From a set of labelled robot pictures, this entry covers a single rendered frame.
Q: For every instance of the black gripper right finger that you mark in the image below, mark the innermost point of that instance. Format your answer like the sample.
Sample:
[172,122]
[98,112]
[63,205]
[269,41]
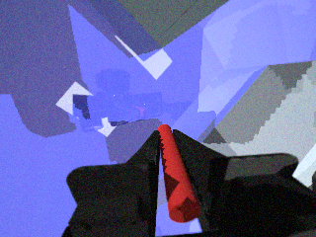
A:
[211,174]

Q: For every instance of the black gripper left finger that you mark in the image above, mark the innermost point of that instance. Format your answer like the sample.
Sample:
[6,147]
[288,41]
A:
[138,176]

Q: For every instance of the red peg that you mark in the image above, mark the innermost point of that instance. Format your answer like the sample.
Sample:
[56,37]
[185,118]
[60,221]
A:
[183,206]

